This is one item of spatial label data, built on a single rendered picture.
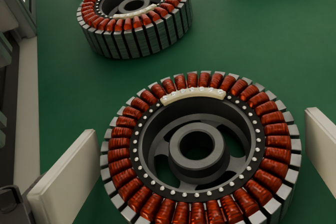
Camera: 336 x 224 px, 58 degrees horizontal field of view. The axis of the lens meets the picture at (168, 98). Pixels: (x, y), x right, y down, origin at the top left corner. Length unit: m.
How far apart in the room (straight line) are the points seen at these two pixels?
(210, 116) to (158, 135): 0.04
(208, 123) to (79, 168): 0.09
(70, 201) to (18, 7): 0.25
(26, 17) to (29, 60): 0.05
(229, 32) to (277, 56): 0.05
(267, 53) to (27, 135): 0.21
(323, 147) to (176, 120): 0.09
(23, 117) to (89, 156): 0.11
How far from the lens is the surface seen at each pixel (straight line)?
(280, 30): 0.30
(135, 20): 0.27
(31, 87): 0.32
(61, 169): 0.16
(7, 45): 0.33
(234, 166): 0.18
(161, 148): 0.20
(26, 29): 0.39
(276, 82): 0.25
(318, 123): 0.17
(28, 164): 0.25
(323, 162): 0.17
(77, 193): 0.18
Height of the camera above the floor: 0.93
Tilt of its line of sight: 46 degrees down
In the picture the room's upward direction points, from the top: 16 degrees counter-clockwise
